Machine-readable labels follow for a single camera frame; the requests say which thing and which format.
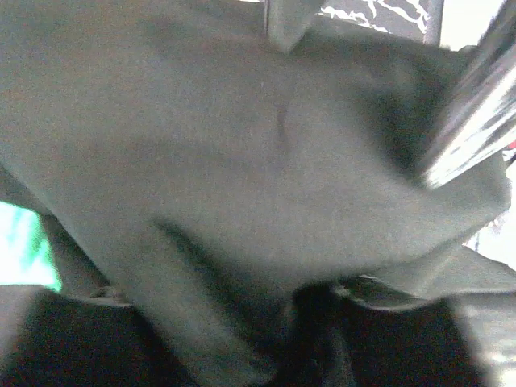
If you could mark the green tie-dye cloth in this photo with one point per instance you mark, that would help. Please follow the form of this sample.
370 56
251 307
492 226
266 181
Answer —
26 255

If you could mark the black marble pattern mat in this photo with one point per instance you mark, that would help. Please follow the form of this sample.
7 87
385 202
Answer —
406 18

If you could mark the black clothes pile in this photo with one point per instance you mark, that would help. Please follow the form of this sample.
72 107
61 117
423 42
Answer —
248 195

